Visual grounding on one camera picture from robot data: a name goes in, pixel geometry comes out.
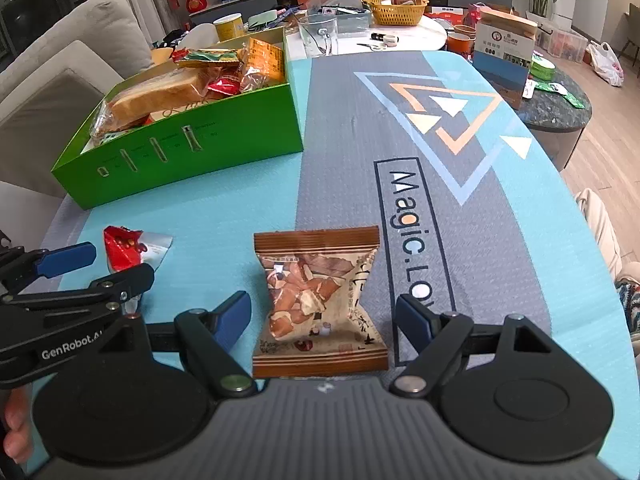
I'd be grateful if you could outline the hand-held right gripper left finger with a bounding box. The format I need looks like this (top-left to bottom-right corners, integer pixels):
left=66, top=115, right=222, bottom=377
left=97, top=290, right=256, bottom=400

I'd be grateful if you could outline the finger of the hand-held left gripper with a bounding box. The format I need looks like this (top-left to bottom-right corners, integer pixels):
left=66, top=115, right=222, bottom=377
left=5, top=262, right=156, bottom=318
left=0, top=241, right=97, bottom=293

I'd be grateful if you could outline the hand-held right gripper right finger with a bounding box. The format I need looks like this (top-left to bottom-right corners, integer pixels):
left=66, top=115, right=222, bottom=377
left=390, top=292, right=551, bottom=401

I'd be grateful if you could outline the red white snack packet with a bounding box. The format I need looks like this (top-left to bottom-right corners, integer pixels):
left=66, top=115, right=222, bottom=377
left=102, top=225, right=174, bottom=313

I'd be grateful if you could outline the brown snack packet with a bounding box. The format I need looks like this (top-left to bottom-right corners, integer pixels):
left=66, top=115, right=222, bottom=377
left=251, top=226, right=390, bottom=380

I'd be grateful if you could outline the green cardboard box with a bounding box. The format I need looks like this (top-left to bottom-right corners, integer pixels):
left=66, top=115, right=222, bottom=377
left=50, top=26, right=306, bottom=211

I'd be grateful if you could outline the person's left hand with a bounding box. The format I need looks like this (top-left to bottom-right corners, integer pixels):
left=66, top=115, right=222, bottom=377
left=2, top=387, right=33, bottom=463

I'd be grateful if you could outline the printed table mat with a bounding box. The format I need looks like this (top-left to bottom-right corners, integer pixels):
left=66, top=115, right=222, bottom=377
left=25, top=50, right=638, bottom=480

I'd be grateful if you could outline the light grey sofa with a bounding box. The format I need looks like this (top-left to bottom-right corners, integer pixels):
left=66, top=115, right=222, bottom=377
left=0, top=0, right=156, bottom=196

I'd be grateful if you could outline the bread loaf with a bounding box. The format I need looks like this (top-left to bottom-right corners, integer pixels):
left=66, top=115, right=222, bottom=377
left=90, top=67, right=213, bottom=138

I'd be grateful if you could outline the cream trouser leg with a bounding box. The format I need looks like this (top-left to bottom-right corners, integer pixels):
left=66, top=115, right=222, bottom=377
left=574, top=187, right=623, bottom=283

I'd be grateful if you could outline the patterned knit cloth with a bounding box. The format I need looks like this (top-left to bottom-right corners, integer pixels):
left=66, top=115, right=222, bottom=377
left=612, top=280, right=640, bottom=336

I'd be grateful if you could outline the small red candy packet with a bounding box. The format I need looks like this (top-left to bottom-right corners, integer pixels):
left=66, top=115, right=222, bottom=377
left=205, top=72, right=243, bottom=101

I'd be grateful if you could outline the green red snack packet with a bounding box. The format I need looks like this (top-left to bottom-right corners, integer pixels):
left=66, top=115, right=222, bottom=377
left=174, top=47, right=243, bottom=68

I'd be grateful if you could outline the dark marble side table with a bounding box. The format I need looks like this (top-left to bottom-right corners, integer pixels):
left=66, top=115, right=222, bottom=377
left=520, top=67, right=593, bottom=171

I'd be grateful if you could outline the dark framed window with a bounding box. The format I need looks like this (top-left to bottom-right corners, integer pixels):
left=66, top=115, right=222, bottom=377
left=0, top=0, right=166, bottom=68

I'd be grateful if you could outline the orange label snack packet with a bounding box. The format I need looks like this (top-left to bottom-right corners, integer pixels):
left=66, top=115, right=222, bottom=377
left=239, top=37, right=287, bottom=93

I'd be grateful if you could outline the yellow canister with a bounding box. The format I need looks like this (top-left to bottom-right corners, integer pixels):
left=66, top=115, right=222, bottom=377
left=213, top=14, right=247, bottom=43

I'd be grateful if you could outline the round white table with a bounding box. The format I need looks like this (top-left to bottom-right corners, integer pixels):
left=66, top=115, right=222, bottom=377
left=285, top=10, right=448, bottom=58

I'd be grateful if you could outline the mint green pouch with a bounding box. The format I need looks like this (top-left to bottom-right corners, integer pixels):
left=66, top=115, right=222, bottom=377
left=248, top=9, right=281, bottom=31

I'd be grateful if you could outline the glass cup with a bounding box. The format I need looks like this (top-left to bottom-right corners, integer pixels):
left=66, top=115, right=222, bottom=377
left=298, top=14, right=340, bottom=58

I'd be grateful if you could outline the grey blue tray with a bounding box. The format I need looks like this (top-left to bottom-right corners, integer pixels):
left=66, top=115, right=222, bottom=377
left=307, top=6, right=373, bottom=36

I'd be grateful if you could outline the yellow woven basket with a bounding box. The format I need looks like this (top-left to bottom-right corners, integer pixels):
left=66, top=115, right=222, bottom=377
left=365, top=0, right=430, bottom=27

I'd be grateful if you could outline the clear storage box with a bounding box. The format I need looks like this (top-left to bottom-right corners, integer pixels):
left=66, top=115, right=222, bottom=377
left=547, top=27, right=586, bottom=63

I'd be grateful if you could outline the white plastic bag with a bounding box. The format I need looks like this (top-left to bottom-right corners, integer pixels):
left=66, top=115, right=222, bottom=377
left=586, top=41, right=626, bottom=86

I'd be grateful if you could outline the white air purifier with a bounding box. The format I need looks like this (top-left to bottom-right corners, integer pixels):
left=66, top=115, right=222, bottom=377
left=552, top=0, right=576, bottom=31

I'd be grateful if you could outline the grey dining chair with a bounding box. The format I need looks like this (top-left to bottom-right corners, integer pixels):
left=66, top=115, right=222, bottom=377
left=617, top=2, right=640, bottom=58

